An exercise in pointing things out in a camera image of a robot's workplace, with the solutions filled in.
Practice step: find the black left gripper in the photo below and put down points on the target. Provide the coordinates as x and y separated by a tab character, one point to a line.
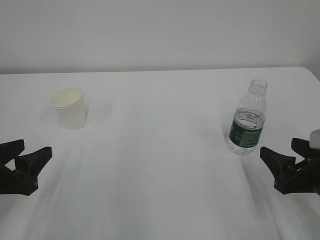
23	180

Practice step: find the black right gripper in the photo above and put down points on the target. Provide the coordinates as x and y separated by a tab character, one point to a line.
289	177

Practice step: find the clear green-label water bottle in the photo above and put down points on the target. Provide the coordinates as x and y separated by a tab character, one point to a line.
248	119

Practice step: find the white paper cup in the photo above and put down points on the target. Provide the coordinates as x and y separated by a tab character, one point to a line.
69	105

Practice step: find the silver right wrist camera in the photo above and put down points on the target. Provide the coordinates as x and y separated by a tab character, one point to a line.
314	139

